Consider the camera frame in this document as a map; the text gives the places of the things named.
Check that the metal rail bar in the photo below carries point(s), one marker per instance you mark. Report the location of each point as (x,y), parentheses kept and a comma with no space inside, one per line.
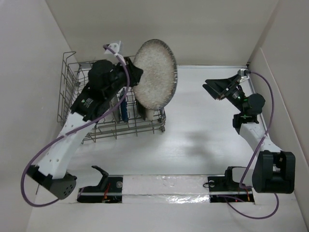
(169,192)

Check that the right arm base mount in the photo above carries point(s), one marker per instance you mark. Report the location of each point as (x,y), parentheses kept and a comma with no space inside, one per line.
(222,188)

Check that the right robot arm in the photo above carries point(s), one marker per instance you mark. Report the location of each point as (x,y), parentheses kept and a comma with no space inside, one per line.
(270,169)

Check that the cream three-section divided plate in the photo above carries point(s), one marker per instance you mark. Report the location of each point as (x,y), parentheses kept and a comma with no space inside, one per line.
(149,114)

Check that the dark blue plate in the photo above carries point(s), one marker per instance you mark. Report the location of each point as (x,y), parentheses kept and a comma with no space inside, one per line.
(123,107)

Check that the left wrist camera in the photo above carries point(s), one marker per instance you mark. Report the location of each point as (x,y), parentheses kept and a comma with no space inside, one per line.
(115,49)

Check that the speckled beige round plate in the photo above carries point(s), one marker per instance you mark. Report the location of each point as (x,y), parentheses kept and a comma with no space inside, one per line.
(159,80)

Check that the grey wire dish rack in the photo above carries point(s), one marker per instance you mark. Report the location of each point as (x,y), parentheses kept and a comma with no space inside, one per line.
(73,78)

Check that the grey plate with deer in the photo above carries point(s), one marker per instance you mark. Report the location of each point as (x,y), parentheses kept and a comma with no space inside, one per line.
(116,112)

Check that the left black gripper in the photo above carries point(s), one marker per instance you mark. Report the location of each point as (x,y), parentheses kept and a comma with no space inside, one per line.
(134,73)

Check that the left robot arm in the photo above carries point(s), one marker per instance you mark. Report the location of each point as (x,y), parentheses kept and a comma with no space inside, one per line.
(105,80)

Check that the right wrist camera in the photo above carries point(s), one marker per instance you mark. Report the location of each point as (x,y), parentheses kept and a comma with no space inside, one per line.
(244,75)

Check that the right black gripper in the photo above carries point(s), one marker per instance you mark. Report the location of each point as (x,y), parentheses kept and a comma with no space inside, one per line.
(221,85)

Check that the cream plate with metallic rim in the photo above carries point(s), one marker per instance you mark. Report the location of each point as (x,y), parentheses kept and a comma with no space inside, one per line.
(141,110)

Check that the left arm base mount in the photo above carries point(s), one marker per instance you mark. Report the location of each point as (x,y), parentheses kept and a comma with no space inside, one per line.
(108,190)

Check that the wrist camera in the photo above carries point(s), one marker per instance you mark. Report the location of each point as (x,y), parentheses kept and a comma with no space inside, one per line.
(244,75)
(115,49)

